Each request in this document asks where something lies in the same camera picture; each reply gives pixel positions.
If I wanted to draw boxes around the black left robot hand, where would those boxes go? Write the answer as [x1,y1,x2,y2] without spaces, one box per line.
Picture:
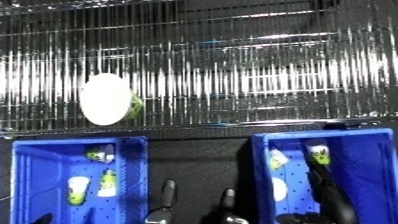
[31,213,57,224]

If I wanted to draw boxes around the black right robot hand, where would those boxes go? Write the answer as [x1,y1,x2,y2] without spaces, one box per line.
[273,159,361,224]

